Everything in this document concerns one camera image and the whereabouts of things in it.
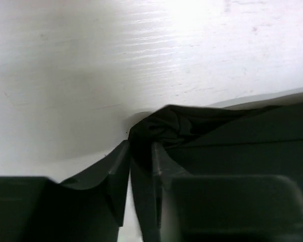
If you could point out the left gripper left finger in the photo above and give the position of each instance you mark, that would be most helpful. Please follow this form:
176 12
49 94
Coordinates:
88 206

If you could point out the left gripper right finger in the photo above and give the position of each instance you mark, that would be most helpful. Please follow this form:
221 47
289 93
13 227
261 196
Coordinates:
224 207

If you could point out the black trousers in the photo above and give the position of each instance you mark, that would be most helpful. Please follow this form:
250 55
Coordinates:
213 141

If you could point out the aluminium table rail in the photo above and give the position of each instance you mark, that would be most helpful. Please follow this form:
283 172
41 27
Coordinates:
287 97

